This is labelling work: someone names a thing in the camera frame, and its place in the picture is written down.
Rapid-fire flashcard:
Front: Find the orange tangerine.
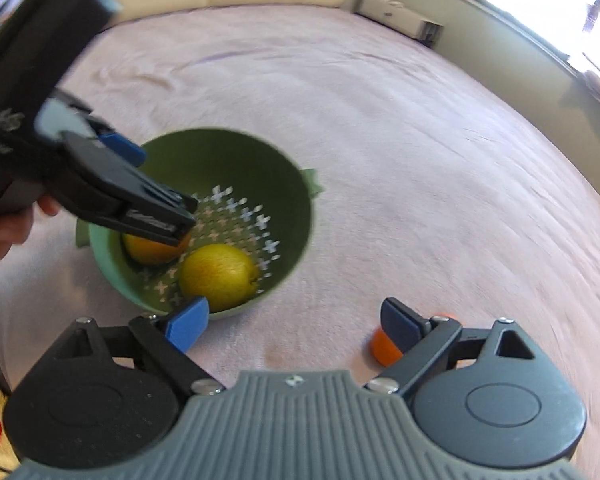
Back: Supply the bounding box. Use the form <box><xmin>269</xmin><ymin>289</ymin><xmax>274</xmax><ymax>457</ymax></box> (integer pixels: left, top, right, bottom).
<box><xmin>370</xmin><ymin>327</ymin><xmax>406</xmax><ymax>367</ymax></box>

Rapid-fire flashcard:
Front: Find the yellow lemon left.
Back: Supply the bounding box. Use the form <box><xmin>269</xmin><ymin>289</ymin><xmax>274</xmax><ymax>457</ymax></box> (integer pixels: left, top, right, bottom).
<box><xmin>179</xmin><ymin>244</ymin><xmax>261</xmax><ymax>313</ymax></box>

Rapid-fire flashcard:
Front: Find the bright window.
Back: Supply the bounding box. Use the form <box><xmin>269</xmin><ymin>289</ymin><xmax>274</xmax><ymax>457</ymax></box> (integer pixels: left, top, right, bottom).
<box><xmin>472</xmin><ymin>0</ymin><xmax>600</xmax><ymax>111</ymax></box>

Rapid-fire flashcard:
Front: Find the white bedside cabinet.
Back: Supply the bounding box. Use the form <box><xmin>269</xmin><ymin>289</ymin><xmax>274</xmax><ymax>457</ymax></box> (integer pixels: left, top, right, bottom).
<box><xmin>354</xmin><ymin>0</ymin><xmax>445</xmax><ymax>50</ymax></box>

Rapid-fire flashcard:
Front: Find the yellow apple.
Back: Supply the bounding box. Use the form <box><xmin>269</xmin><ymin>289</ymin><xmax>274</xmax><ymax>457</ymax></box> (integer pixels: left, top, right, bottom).
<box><xmin>122</xmin><ymin>232</ymin><xmax>192</xmax><ymax>267</ymax></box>

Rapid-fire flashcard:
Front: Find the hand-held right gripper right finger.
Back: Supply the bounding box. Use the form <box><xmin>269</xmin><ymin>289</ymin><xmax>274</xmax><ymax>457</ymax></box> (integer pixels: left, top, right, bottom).
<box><xmin>367</xmin><ymin>297</ymin><xmax>548</xmax><ymax>395</ymax></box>

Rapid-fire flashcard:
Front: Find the green colander bowl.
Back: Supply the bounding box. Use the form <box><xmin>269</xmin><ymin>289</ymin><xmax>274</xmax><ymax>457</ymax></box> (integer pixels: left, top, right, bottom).
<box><xmin>75</xmin><ymin>127</ymin><xmax>326</xmax><ymax>321</ymax></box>

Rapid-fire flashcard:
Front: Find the person's left hand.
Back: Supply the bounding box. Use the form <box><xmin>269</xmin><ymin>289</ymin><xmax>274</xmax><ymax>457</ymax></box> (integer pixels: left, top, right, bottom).
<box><xmin>0</xmin><ymin>194</ymin><xmax>61</xmax><ymax>278</ymax></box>

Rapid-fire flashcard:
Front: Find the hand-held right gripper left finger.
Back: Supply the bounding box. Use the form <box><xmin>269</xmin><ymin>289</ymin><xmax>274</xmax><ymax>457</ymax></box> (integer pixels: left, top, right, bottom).
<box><xmin>55</xmin><ymin>296</ymin><xmax>226</xmax><ymax>396</ymax></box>

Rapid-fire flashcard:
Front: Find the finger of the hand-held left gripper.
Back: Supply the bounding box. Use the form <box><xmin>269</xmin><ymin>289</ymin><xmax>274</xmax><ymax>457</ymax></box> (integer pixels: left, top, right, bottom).
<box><xmin>0</xmin><ymin>0</ymin><xmax>123</xmax><ymax>106</ymax></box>
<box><xmin>34</xmin><ymin>89</ymin><xmax>198</xmax><ymax>247</ymax></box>

